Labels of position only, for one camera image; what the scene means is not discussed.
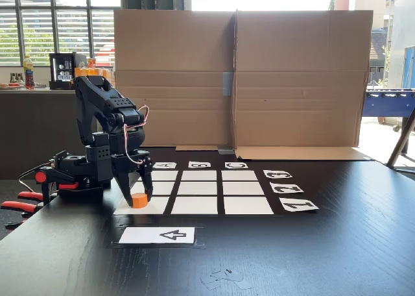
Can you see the round orange token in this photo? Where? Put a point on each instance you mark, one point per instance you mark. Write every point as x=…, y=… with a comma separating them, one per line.
x=140, y=201

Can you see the white nine-square grid sheet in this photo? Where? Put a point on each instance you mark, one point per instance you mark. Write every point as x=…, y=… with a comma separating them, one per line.
x=197, y=189

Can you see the paper sheet letter A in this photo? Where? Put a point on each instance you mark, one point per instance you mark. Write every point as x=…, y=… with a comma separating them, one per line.
x=164, y=165

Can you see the white arrow paper sheet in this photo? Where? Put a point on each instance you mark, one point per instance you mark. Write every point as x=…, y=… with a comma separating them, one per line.
x=142, y=235

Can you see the paper sheet letter B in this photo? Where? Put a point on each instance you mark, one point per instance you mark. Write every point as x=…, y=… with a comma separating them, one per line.
x=199, y=164

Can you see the red black table clamp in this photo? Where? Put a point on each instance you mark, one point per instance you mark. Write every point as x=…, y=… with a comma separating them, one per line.
x=52, y=179

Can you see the orange carton pack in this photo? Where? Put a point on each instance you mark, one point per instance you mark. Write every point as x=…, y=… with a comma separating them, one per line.
x=97, y=72

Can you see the brown cardboard panel with flap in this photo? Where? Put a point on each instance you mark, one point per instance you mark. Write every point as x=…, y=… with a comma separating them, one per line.
x=172, y=65

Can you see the paper sheet letter C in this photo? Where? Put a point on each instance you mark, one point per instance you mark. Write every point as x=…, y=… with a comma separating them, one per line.
x=236, y=165

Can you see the dark counter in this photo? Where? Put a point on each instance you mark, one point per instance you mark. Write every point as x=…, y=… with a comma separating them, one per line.
x=32, y=130

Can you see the black glass-front cabinet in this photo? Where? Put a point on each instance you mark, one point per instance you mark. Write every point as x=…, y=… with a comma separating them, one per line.
x=63, y=70

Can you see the grey tape on cardboard seam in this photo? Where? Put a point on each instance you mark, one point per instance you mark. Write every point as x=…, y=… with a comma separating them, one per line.
x=228, y=83

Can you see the yellow capped drink bottle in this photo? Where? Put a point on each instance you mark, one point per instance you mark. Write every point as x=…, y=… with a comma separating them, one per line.
x=28, y=72

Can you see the crumpled clear tape scrap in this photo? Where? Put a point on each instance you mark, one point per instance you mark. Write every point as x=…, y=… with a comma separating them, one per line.
x=223, y=278

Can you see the paper sheet number 3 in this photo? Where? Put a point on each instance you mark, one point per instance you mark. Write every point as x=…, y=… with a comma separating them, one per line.
x=277, y=174

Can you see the paper sheet number 2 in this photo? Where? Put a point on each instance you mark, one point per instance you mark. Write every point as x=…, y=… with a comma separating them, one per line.
x=287, y=188

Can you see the window with blinds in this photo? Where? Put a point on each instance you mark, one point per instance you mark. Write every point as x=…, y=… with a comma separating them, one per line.
x=48, y=23

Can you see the paper sheet number 1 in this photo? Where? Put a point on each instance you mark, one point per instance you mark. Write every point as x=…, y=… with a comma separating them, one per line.
x=298, y=205

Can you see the large brown cardboard panel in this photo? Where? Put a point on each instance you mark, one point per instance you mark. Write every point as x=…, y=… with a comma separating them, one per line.
x=301, y=65

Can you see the blue foosball table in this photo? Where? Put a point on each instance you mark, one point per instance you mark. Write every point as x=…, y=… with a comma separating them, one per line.
x=382, y=106

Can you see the slanted wooden table leg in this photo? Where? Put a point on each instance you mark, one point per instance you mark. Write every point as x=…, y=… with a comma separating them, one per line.
x=402, y=140

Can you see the grey duct tape strip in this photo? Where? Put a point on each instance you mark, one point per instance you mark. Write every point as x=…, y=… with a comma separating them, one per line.
x=226, y=150

